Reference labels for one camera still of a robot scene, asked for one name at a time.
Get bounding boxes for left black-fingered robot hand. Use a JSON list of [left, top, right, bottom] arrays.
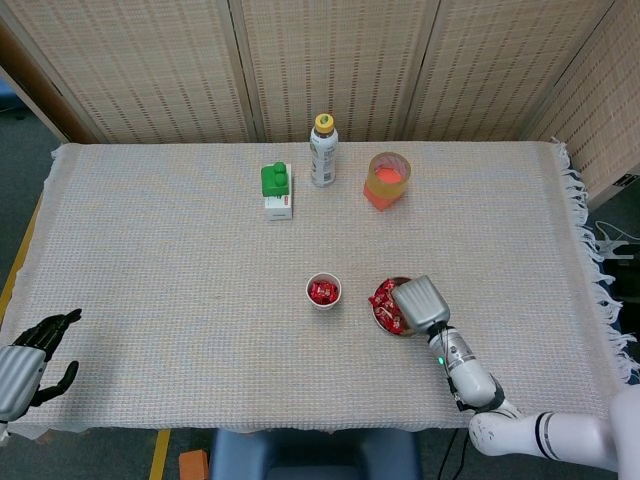
[[0, 308, 83, 422]]

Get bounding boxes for right orange-tipped robot hand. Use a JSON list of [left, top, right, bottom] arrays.
[[391, 274, 452, 337]]

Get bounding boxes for metal bowl of red candies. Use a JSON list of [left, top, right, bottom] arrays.
[[369, 276, 426, 339]]

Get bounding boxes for white paper cup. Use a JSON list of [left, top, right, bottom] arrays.
[[305, 272, 344, 312]]

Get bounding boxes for orange drink cup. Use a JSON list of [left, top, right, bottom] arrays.
[[368, 152, 413, 200]]

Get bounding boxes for small white box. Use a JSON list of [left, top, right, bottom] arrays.
[[263, 175, 295, 223]]

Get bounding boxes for white bottle yellow cap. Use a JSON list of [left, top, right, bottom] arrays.
[[309, 113, 339, 189]]

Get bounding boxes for blue padded seat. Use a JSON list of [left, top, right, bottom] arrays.
[[208, 428, 424, 480]]

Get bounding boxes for beige woven tablecloth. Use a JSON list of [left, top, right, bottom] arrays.
[[0, 138, 640, 436]]

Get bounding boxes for small orange foam block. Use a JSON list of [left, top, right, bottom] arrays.
[[178, 448, 210, 480]]

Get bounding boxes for blue furniture piece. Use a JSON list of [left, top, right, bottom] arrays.
[[0, 77, 26, 121]]

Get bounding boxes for woven bamboo folding screen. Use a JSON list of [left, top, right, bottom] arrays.
[[0, 0, 640, 204]]

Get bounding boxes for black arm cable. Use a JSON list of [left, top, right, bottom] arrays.
[[446, 374, 467, 412]]

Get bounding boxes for white cable bundle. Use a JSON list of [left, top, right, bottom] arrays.
[[593, 219, 634, 261]]

